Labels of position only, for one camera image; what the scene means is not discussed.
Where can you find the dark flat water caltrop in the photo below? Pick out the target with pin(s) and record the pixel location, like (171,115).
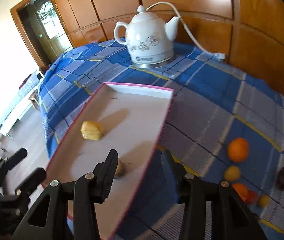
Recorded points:
(280,179)

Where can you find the small wooden stool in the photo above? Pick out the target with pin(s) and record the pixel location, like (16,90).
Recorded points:
(34,99)

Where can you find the log piece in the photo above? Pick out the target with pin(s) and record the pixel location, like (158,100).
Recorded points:
(120,171)

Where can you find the small yellow round fruit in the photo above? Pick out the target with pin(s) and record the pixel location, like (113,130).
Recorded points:
(263,200)

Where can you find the white ceramic electric kettle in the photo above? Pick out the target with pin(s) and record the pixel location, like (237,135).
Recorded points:
(148,38)

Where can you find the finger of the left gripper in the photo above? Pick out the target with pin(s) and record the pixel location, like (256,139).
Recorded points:
(14,158)
(30,184)

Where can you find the blue plaid tablecloth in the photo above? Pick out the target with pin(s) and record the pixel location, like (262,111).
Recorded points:
(213,103)

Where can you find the orange tangerine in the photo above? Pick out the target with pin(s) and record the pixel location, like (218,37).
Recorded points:
(237,150)
(241,190)

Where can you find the yellow fruit piece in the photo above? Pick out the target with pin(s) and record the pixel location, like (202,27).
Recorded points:
(91,130)

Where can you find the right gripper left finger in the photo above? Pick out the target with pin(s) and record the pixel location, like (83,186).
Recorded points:
(67,210)

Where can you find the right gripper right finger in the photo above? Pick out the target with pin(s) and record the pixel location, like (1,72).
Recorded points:
(210,210)

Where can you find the wooden glass door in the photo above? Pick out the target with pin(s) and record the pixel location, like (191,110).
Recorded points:
(41,30)

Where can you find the small red tomato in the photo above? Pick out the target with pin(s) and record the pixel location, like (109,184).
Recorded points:
(251,197)

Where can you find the pink rimmed white tray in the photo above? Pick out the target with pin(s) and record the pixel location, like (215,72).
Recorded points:
(131,117)

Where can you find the tan round longan fruit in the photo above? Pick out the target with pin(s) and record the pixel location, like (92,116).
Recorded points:
(232,174)

